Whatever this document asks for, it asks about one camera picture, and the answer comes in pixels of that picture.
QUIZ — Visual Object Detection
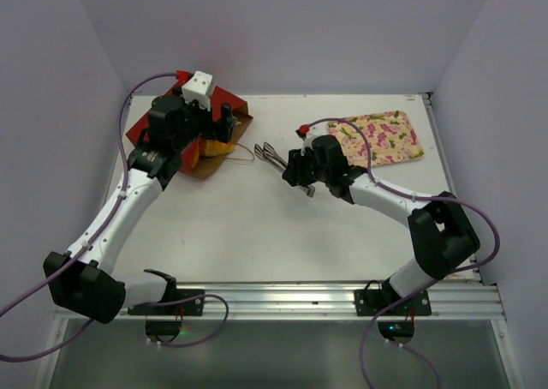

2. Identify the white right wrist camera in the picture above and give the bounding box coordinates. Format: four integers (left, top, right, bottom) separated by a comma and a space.
295, 123, 317, 155

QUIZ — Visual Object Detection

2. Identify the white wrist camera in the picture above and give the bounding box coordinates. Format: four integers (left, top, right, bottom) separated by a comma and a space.
182, 71, 216, 111
295, 123, 317, 155

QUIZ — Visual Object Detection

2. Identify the red paper bag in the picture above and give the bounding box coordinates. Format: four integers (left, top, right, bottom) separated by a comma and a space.
126, 71, 253, 187

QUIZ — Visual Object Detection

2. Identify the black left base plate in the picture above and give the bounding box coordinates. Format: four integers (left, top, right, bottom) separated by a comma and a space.
128, 289, 205, 317

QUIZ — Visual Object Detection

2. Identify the aluminium frame rail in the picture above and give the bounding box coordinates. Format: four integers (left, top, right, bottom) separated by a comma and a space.
53, 282, 506, 321

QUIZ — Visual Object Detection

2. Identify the fake croissant bread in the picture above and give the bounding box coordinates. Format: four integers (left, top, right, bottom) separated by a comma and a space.
189, 138, 235, 169

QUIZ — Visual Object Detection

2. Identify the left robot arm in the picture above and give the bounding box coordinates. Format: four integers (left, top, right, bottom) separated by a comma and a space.
43, 94, 236, 324

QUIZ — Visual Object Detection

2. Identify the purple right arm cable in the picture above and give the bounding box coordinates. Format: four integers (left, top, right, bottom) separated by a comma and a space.
310, 117, 503, 389

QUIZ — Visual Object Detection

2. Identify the floral rectangular tray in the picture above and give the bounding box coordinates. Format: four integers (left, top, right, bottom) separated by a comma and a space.
327, 111, 425, 167

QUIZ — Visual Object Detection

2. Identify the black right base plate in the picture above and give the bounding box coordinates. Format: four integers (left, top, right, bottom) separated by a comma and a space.
354, 280, 432, 316

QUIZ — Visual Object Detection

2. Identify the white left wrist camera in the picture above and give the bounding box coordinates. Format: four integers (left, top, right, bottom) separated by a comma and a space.
182, 71, 216, 111

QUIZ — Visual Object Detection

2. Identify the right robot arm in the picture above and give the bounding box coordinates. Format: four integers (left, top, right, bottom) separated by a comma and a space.
283, 135, 480, 314

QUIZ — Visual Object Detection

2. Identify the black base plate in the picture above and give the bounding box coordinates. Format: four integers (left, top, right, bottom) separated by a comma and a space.
128, 289, 205, 317
354, 280, 432, 316

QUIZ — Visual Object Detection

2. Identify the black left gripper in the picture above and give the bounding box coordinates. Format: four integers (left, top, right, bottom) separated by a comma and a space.
172, 86, 235, 151

